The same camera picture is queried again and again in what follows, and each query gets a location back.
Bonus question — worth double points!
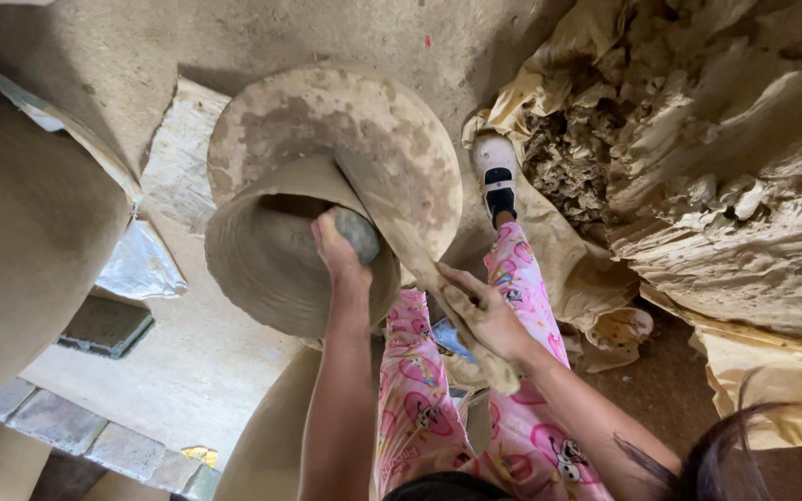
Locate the person's left hand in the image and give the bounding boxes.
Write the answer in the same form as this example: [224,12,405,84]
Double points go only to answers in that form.
[310,208,374,294]

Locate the person's right hand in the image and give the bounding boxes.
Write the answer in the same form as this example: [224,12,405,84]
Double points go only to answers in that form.
[435,262,536,363]

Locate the round grey stone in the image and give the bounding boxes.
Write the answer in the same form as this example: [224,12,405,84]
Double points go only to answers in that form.
[333,206,382,266]

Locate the clay-covered wooden paddle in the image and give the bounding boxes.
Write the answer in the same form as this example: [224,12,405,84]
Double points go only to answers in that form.
[334,148,522,396]

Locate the blue plastic scrap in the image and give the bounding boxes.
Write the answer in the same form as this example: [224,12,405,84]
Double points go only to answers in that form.
[432,318,479,364]

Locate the unfired clay pot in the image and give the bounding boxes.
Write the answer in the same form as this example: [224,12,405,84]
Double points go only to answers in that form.
[203,153,402,340]

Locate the round clay-stained turntable disc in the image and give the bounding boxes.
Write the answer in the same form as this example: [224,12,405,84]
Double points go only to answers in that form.
[206,64,464,281]

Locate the white and black shoe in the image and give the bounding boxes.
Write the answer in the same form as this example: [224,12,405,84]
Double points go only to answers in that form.
[471,133,519,231]

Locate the pink patterned pyjama trousers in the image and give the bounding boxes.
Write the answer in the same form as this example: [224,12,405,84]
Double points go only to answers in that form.
[373,221,615,501]

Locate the white woven sack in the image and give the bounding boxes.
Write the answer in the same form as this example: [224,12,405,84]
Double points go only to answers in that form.
[139,76,232,238]

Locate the black shirt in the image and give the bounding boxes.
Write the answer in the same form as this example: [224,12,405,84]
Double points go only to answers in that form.
[381,471,515,501]

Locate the tall clay pot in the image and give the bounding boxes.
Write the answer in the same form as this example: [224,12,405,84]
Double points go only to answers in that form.
[213,344,385,501]

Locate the dark stone block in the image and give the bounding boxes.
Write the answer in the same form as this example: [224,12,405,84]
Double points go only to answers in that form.
[56,295,156,360]

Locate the yellow paper scrap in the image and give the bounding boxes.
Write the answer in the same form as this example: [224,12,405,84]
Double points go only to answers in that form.
[181,445,220,469]

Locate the large smooth clay pot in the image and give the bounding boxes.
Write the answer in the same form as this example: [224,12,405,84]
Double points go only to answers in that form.
[0,96,135,423]

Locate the heap of raw clay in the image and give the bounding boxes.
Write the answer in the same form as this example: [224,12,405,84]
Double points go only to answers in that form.
[521,0,802,343]

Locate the yellow plastic sheet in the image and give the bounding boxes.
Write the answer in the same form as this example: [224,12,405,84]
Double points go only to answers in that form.
[461,0,802,451]

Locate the row of grey bricks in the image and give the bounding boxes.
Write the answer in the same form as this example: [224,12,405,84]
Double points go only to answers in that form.
[0,377,222,501]

